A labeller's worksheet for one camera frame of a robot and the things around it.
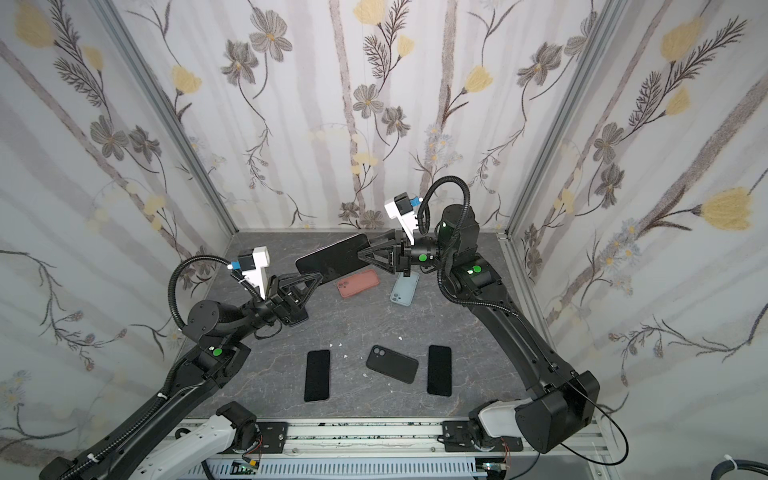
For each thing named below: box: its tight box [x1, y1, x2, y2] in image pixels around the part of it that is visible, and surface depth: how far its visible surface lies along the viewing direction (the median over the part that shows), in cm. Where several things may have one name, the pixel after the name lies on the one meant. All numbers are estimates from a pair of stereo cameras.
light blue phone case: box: [390, 272, 420, 307], surface depth 104 cm
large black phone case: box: [366, 345, 419, 384], surface depth 88 cm
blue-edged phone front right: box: [427, 345, 452, 397], surface depth 86 cm
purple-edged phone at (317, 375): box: [304, 350, 330, 402], surface depth 86 cm
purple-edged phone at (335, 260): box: [295, 233, 371, 282], surface depth 56 cm
